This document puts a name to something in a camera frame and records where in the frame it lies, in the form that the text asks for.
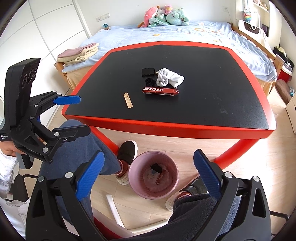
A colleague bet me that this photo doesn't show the pink plush toy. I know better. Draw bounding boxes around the pink plush toy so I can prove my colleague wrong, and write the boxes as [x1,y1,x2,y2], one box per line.
[140,6,159,27]

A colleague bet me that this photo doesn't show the person's leg jeans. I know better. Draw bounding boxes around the person's leg jeans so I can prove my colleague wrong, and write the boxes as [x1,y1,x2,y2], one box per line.
[121,194,216,241]
[38,119,122,223]

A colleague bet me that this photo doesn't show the long red box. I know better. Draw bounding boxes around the long red box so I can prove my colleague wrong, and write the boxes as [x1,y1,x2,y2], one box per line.
[142,87,179,96]

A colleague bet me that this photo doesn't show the black hair scrunchie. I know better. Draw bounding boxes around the black hair scrunchie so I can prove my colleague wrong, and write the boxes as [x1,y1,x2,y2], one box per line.
[145,78,157,87]

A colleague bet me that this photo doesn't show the pink trash bin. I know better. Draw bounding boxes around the pink trash bin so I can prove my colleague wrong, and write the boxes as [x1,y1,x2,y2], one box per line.
[128,151,179,200]

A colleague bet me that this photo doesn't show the black office chair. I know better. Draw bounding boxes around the black office chair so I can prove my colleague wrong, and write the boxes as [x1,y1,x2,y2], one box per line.
[5,174,38,202]

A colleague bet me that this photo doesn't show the red and black table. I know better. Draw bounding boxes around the red and black table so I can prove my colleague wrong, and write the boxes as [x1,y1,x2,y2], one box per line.
[62,41,276,168]

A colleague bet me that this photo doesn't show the teal plush toy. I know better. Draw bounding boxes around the teal plush toy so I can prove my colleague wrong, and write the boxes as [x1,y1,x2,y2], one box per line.
[166,9,189,26]

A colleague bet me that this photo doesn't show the wooden block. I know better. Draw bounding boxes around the wooden block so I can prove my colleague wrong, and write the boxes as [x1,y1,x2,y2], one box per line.
[123,92,133,108]

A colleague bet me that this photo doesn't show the person's left hand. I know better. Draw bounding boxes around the person's left hand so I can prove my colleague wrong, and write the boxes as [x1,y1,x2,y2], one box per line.
[0,141,25,157]

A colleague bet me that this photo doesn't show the folded pink beige blankets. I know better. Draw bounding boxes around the folded pink beige blankets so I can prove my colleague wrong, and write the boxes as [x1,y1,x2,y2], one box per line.
[57,43,99,66]

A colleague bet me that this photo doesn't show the rainbow knitted bag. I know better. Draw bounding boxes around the rainbow knitted bag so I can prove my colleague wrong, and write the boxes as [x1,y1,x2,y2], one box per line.
[243,0,251,23]

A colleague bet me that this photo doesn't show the person's right leg jeans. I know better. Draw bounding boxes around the person's right leg jeans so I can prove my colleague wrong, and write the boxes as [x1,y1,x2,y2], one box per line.
[121,194,216,241]

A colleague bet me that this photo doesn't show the person's left leg jeans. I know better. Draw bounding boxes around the person's left leg jeans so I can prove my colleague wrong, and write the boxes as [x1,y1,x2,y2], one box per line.
[38,119,122,223]

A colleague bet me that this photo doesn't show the bed with blue sheet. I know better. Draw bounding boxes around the bed with blue sheet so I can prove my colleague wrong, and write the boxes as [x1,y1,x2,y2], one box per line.
[54,20,285,96]

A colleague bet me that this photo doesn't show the striped green plush toy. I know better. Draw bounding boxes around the striped green plush toy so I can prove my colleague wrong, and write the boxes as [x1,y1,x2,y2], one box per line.
[148,9,170,27]

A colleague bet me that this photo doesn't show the white tote bag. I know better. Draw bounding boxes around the white tote bag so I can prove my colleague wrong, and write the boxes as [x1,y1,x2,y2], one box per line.
[238,12,267,45]

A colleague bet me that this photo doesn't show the black phone stand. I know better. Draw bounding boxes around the black phone stand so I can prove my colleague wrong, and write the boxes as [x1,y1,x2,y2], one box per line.
[142,68,156,77]

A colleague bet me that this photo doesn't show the small red box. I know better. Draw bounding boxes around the small red box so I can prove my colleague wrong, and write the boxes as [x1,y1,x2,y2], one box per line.
[156,169,169,185]

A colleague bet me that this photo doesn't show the black left shoe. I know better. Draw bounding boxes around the black left shoe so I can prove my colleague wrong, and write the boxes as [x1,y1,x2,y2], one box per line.
[115,140,138,185]

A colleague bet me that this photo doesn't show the white crumpled cloth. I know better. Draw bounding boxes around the white crumpled cloth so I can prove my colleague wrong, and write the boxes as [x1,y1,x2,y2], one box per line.
[156,68,185,88]

